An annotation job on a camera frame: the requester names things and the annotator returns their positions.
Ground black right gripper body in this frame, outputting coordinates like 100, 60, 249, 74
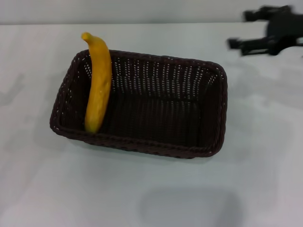
266, 5, 303, 56

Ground dark brown woven basket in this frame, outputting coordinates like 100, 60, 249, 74
49, 49, 228, 158

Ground yellow banana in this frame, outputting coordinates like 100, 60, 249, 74
81, 32, 112, 133

